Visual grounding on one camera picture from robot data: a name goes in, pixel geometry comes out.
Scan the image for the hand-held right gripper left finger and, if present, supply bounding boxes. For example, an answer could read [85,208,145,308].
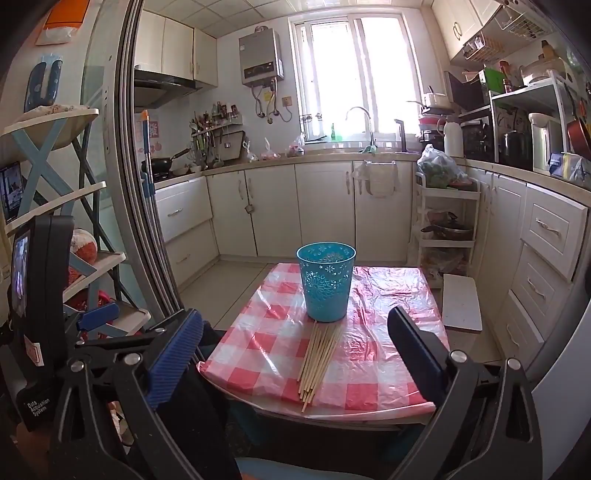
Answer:
[48,309,205,480]

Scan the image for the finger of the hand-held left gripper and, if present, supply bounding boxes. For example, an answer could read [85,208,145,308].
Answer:
[65,302,122,344]

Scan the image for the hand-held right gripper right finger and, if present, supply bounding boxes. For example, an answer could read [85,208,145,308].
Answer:
[387,305,544,480]

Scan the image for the bundle of wooden chopsticks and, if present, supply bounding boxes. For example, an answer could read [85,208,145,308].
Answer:
[297,320,343,413]

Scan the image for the blue perforated plastic basket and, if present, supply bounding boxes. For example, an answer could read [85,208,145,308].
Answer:
[296,242,357,323]

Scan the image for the red checkered plastic tablecloth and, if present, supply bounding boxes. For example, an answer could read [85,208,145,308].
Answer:
[198,263,451,414]

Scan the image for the red and white ball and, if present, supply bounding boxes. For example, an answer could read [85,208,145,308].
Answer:
[68,229,99,283]

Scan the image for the white step stool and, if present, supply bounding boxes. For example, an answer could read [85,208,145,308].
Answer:
[442,274,484,334]

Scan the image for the framed picture on shelf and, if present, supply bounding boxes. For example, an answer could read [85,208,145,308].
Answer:
[0,161,25,223]

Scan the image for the white drawer base cabinet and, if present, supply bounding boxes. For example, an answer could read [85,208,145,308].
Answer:
[154,175,221,288]

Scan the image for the black lidded pot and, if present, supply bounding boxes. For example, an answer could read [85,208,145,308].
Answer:
[431,219,475,241]

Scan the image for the blue cross-braced shelf unit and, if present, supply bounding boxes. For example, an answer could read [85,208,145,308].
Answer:
[0,108,151,340]

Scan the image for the white kitchen trolley rack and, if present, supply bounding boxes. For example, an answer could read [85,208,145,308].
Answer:
[412,172,482,289]

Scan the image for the black wok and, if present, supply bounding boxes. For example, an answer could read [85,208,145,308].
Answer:
[150,148,191,175]

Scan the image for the white base cabinets with drawers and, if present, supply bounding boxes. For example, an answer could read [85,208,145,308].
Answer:
[465,165,591,367]

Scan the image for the white base cabinets with doors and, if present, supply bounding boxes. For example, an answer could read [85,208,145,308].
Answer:
[206,159,415,260]

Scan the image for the bag of green vegetables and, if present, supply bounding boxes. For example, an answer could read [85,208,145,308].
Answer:
[417,144,468,188]

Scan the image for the blue hanging slippers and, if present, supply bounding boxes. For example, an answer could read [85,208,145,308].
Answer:
[24,59,64,112]

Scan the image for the white thermos jug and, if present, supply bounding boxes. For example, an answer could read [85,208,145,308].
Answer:
[443,117,464,158]

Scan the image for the black countertop appliance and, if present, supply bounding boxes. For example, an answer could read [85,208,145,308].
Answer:
[462,119,493,162]

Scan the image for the black range hood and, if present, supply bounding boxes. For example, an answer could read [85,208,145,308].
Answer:
[134,69,205,110]

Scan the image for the chrome kitchen faucet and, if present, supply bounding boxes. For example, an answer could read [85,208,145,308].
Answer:
[345,106,376,147]

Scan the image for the blue and yellow packet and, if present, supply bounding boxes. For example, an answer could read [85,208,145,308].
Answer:
[549,152,591,182]

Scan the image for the white electric kettle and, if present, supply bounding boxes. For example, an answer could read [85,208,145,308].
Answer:
[527,113,563,174]

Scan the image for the black microwave oven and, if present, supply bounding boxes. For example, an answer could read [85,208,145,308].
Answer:
[447,70,486,112]

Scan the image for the orange and white packet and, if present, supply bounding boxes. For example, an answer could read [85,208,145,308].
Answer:
[35,0,92,46]

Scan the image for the red frying pan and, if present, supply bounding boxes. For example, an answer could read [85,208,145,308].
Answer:
[566,116,591,161]

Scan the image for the white framed window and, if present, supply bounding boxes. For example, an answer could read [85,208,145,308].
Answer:
[288,13,424,145]

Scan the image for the white countertop shelf rack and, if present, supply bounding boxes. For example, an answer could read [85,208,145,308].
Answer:
[489,76,581,174]

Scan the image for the grey gas water heater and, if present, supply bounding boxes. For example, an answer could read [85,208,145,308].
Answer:
[238,28,284,87]

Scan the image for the metal sliding door frame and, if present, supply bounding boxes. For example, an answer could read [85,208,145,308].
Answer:
[105,0,188,320]

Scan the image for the plastic bag on cabinet handle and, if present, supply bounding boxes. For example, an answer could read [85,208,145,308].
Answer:
[352,160,400,199]

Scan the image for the wall utensil rack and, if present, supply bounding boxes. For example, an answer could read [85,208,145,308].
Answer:
[189,104,246,168]

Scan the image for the white wall cabinets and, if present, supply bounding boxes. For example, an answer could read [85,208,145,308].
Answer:
[134,10,219,89]

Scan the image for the white wire hanging basket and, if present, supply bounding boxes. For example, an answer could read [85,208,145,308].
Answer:
[463,4,553,62]

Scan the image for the white wall cabinet with handles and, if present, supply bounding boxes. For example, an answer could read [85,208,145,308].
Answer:
[431,0,505,64]

